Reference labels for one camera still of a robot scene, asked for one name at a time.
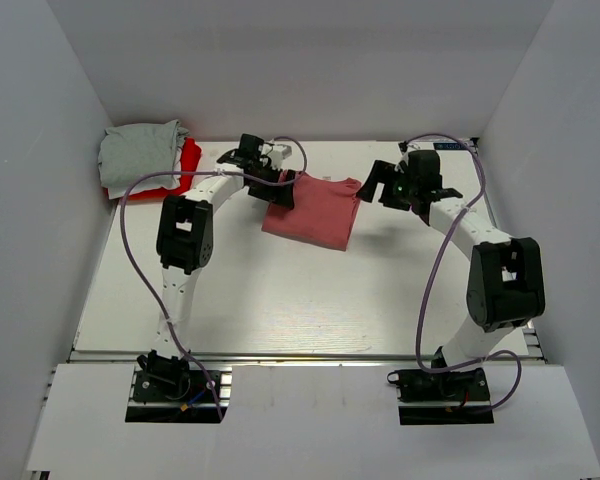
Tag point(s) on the pink t shirt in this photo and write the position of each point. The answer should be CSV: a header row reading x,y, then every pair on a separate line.
x,y
324,213

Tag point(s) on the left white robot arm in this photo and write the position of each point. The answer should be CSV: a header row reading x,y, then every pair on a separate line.
x,y
185,239

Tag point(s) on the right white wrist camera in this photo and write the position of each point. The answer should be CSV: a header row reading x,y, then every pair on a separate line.
x,y
405,149

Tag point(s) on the grey folded t shirt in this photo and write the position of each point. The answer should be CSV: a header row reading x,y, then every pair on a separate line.
x,y
132,151

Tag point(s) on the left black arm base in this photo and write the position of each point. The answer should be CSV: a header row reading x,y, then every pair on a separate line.
x,y
167,390

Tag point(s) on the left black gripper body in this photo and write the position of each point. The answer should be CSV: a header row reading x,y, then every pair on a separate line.
x,y
267,172

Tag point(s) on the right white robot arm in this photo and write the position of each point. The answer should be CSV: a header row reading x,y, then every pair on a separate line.
x,y
505,287

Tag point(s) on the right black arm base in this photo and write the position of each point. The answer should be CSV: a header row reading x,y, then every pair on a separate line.
x,y
452,398

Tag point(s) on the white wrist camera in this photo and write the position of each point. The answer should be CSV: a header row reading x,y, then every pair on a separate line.
x,y
273,155
405,149

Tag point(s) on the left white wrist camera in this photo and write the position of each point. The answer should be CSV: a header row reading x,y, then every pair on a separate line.
x,y
273,155

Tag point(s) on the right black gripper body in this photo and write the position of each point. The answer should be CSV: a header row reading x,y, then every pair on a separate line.
x,y
405,185

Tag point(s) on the red folded t shirt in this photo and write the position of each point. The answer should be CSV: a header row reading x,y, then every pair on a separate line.
x,y
156,188

